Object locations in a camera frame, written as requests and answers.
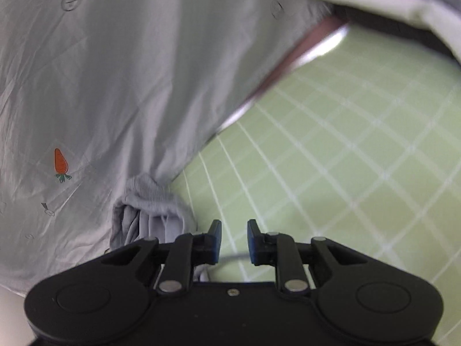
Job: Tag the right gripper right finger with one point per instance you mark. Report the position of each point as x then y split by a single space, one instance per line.
281 252

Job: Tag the grey zip hoodie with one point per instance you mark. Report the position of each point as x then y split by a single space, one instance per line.
149 210

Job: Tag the grey carrot print sheet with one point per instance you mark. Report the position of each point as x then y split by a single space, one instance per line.
94 92

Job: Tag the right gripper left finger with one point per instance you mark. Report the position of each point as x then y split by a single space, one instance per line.
181 257

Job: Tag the white folded garment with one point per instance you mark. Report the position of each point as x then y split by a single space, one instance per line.
439 18

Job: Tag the green grid mat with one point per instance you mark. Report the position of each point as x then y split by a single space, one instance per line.
360 145

